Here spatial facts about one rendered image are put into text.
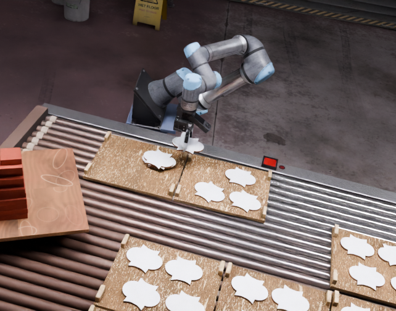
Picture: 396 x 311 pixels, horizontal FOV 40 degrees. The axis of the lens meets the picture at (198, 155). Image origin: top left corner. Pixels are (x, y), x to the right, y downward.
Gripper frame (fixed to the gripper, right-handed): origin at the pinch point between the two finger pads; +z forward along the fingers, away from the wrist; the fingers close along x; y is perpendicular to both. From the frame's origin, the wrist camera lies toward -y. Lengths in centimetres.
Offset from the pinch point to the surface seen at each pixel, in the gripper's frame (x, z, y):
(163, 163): 7.0, 8.4, 8.9
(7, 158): 68, -26, 52
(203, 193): 17.9, 11.3, -12.6
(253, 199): 13.3, 11.7, -35.2
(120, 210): 38.8, 13.6, 19.0
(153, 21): -331, 95, 102
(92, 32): -292, 103, 156
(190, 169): 2.3, 12.0, -3.4
